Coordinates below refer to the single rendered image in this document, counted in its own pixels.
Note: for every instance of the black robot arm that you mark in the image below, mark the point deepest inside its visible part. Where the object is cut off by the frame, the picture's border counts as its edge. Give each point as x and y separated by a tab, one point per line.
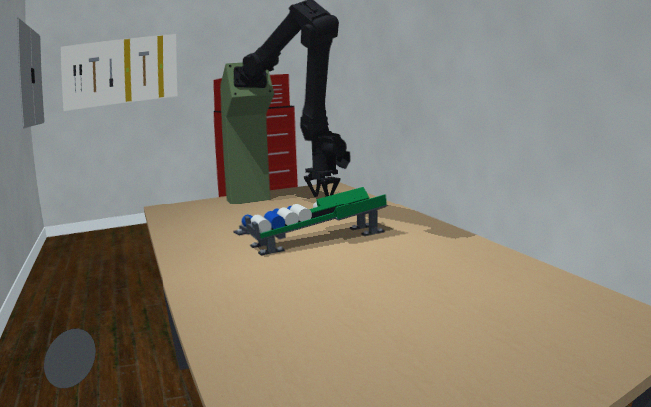
316	22

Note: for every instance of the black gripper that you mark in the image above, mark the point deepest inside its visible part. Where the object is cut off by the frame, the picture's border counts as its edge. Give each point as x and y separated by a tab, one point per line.
319	171

